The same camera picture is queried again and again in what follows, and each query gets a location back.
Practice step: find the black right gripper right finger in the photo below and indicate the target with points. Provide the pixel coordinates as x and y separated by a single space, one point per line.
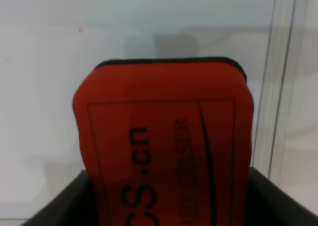
267 205

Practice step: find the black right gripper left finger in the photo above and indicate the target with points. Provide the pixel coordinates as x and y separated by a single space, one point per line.
74 206

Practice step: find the white aluminium-framed whiteboard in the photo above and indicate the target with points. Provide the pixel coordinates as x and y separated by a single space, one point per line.
48 47

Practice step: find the red whiteboard eraser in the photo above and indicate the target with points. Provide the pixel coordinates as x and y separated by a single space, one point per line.
167 142

